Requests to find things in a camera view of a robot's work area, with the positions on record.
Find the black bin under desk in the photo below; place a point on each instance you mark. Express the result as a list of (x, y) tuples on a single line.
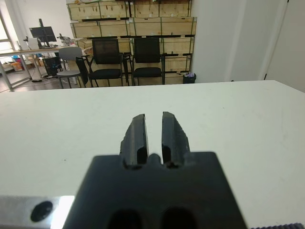
[(51, 66)]

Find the small grey desk device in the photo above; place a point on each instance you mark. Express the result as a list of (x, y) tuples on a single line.
[(64, 39)]

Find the black mesh visitor chair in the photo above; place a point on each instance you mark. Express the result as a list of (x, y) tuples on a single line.
[(146, 51), (104, 51)]

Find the black computer monitor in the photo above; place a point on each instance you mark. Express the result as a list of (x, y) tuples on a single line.
[(43, 34)]

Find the grey plastic chair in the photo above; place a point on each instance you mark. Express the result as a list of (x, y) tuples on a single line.
[(70, 53)]

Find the wooden top office desk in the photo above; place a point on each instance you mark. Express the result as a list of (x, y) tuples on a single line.
[(23, 50)]

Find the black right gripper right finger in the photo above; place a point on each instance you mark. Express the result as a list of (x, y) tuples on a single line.
[(174, 140)]

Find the white box on desk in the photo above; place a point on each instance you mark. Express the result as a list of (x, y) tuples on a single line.
[(33, 44)]

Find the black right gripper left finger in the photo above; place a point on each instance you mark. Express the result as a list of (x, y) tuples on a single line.
[(133, 143)]

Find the black trash bin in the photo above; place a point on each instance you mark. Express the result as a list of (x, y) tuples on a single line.
[(189, 80)]

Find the black monitor stand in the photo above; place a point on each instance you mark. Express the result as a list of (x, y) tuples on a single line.
[(41, 23)]

